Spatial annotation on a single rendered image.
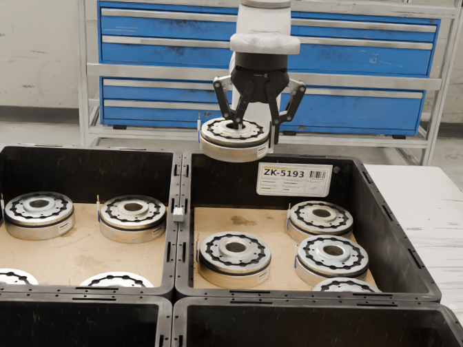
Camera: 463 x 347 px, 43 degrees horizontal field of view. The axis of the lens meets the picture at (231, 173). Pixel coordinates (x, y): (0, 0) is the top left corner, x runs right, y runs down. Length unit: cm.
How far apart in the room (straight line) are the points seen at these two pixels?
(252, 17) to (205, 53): 190
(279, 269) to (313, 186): 20
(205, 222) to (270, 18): 36
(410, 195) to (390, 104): 149
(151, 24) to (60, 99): 122
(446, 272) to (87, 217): 67
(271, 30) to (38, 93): 301
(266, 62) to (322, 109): 203
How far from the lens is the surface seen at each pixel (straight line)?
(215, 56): 271
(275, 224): 99
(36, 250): 92
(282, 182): 101
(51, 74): 370
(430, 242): 129
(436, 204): 146
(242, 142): 84
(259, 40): 78
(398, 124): 298
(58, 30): 362
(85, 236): 94
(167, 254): 74
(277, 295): 66
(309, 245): 89
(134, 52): 271
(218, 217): 100
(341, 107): 286
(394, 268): 82
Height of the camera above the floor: 132
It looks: 25 degrees down
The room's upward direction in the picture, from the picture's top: 4 degrees clockwise
